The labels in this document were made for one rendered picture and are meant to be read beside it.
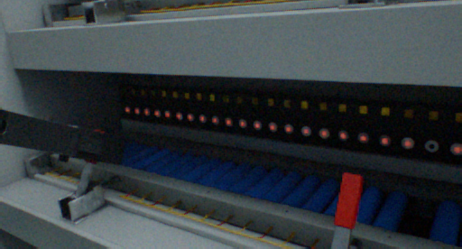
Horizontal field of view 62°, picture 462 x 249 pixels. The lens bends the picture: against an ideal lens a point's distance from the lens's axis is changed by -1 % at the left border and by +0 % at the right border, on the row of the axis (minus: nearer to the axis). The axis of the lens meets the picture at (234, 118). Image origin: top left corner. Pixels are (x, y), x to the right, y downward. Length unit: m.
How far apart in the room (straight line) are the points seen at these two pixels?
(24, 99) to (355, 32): 0.43
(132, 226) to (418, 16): 0.30
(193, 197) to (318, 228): 0.13
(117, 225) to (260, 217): 0.14
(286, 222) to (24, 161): 0.36
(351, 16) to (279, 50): 0.05
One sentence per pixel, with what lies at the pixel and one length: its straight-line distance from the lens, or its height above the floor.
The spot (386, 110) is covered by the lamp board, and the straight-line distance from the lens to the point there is 0.39.
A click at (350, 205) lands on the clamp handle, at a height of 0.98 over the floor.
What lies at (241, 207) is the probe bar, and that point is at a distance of 0.35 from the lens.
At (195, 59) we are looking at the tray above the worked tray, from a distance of 0.32.
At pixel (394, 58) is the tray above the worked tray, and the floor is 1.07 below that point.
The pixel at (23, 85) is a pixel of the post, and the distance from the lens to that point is 0.56.
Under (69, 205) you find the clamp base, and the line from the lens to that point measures 0.41.
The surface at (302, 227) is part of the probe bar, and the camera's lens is 0.32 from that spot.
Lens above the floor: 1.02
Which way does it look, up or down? level
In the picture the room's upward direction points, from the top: 7 degrees clockwise
